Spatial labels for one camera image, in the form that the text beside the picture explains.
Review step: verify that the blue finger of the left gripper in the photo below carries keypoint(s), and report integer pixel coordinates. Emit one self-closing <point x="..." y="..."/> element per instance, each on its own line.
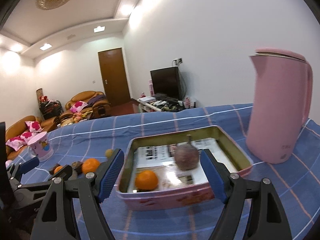
<point x="23" y="168"/>

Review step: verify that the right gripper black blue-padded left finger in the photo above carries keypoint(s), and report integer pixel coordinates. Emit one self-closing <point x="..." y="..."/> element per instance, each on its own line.
<point x="56" y="217"/>

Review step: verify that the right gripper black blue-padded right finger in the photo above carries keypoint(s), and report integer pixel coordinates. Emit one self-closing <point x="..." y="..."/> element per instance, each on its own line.
<point x="267" y="218"/>

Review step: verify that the dark brown mangosteen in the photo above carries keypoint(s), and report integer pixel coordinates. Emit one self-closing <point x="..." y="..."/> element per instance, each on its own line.
<point x="77" y="167"/>

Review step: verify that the large orange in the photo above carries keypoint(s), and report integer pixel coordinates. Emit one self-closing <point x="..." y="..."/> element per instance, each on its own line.
<point x="90" y="165"/>

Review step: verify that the small green-brown kiwi fruit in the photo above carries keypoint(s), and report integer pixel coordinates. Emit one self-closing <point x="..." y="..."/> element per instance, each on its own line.
<point x="108" y="153"/>

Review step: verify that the coffee table with fruits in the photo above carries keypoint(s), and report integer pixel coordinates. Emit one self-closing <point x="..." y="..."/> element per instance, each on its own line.
<point x="77" y="117"/>

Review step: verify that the pink cartoon cup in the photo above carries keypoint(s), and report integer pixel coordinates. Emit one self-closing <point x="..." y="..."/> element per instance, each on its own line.
<point x="41" y="147"/>

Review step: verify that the small orange on cloth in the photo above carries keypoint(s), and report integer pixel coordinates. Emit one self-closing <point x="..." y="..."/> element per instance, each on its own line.
<point x="57" y="169"/>

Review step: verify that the orange leather sofa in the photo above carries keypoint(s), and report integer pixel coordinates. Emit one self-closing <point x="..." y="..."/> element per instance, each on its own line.
<point x="18" y="134"/>

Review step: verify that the black cluttered rack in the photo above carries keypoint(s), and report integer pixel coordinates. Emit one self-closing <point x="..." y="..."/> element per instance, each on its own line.
<point x="51" y="109"/>

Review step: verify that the pink floral cushion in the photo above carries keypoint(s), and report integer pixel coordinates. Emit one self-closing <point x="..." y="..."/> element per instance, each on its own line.
<point x="78" y="106"/>

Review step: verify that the orange leather armchair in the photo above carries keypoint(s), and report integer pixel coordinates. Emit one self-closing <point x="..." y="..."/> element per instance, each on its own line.
<point x="97" y="102"/>

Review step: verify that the pink rectangular tin tray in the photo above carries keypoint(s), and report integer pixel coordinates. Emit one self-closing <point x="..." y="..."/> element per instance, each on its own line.
<point x="156" y="200"/>

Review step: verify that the printed paper tray liner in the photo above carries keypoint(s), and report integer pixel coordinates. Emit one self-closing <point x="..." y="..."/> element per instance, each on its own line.
<point x="160" y="160"/>

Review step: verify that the purple round fruit with stem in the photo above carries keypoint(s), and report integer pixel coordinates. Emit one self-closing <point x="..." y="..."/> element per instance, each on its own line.
<point x="186" y="155"/>

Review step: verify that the pink electric kettle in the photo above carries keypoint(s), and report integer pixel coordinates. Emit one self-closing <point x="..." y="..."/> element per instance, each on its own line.
<point x="281" y="105"/>

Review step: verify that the white tv stand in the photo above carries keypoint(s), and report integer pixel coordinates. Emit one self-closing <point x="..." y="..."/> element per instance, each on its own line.
<point x="151" y="104"/>

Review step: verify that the brown wooden door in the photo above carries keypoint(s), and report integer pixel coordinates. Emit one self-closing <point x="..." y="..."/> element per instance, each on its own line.
<point x="114" y="76"/>

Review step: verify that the black television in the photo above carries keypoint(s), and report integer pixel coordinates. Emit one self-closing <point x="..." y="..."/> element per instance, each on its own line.
<point x="166" y="81"/>

